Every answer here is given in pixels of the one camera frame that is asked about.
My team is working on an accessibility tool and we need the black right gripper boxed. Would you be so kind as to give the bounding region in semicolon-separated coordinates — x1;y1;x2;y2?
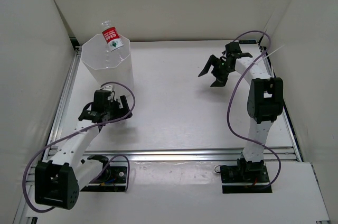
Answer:
199;55;234;88

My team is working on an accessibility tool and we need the red label plastic bottle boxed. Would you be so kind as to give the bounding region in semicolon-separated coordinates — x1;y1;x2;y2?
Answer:
101;20;124;52

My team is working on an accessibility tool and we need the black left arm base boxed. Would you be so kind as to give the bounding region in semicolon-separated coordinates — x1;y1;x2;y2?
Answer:
76;154;130;192

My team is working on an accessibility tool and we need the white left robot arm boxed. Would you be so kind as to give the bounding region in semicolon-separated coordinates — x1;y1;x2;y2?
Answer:
34;85;132;210

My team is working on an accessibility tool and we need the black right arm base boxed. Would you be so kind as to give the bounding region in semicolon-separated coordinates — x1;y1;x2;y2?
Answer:
214;158;272;194

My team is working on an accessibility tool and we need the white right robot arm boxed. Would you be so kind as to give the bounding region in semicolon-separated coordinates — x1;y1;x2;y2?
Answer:
199;42;284;182

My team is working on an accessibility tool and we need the white translucent plastic bin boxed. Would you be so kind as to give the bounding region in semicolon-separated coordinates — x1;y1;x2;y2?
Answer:
81;34;134;90

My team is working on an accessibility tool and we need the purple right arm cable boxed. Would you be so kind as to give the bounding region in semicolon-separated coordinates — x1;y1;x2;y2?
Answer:
227;30;282;189

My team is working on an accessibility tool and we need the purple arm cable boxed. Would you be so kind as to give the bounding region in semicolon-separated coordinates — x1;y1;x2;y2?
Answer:
227;30;282;189
22;81;136;212

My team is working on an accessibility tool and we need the aluminium right rail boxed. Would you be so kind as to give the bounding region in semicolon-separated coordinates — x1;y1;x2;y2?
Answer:
257;45;303;162

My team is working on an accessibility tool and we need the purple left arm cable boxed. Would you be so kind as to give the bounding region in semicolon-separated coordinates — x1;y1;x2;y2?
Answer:
22;81;136;212

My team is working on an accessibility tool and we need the aluminium front rail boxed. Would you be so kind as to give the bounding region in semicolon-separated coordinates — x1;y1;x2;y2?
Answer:
26;147;302;182

